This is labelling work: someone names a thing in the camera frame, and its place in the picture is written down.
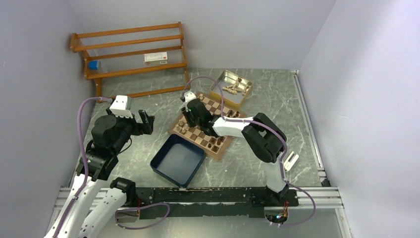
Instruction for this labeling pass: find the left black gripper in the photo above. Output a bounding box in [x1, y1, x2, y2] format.
[106, 106, 154, 153]

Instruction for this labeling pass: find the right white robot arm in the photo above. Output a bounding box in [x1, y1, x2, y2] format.
[181, 96, 289, 205]

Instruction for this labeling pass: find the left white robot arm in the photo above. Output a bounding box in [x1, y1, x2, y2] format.
[46, 109, 155, 238]

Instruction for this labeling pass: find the dark chess pieces group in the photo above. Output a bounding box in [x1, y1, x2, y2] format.
[198, 112, 246, 139]

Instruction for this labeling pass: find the wooden chess board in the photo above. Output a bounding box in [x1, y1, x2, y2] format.
[167, 91, 233, 161]

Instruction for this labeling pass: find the light chess pieces pile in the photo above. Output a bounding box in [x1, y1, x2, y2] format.
[222, 78, 250, 95]

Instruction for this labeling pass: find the gold metal tin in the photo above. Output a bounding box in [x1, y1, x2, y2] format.
[209, 70, 253, 109]

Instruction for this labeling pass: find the blue square tray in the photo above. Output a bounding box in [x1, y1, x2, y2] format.
[150, 134, 206, 188]

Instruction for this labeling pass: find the white red box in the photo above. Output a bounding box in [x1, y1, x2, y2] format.
[144, 52, 168, 65]

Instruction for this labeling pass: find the wooden shelf rack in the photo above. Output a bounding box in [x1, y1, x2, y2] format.
[69, 22, 190, 98]

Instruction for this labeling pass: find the small white plastic part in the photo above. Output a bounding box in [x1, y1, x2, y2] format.
[283, 151, 300, 172]

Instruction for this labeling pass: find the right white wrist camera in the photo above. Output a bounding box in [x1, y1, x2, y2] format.
[184, 91, 197, 104]

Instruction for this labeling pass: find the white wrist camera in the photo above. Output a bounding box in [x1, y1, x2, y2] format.
[184, 91, 197, 104]
[109, 95, 133, 118]

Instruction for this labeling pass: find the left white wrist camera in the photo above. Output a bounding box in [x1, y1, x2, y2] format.
[109, 95, 133, 118]

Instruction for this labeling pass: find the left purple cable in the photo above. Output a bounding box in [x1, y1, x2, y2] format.
[52, 96, 114, 238]

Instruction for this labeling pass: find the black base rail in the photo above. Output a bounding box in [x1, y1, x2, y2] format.
[123, 187, 299, 220]

